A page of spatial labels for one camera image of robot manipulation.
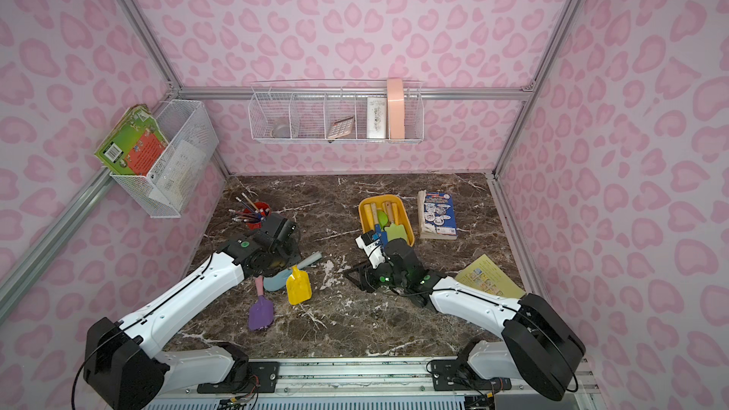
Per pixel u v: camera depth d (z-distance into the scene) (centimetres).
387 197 107
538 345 41
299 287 79
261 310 84
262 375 73
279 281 78
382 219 101
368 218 101
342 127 95
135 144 72
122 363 38
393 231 99
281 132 96
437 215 103
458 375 64
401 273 63
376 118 93
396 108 82
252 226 93
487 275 90
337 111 104
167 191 81
